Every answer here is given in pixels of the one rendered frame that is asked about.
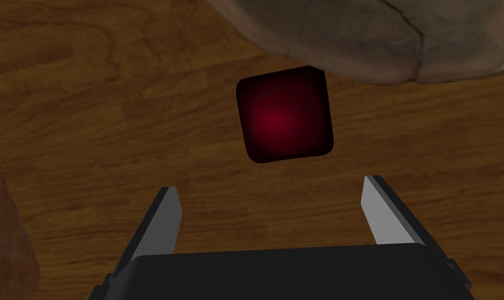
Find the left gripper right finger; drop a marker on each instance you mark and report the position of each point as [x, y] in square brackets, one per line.
[385, 216]

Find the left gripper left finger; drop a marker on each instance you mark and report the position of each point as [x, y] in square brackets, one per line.
[162, 227]

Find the brown wooden table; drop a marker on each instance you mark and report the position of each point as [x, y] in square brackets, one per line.
[89, 125]

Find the dark red cube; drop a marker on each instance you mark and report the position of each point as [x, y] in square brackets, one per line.
[284, 116]

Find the reddish-brown rounded lump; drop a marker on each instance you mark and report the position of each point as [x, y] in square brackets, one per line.
[3, 233]

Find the grey-brown bowl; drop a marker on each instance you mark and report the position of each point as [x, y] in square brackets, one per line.
[360, 37]

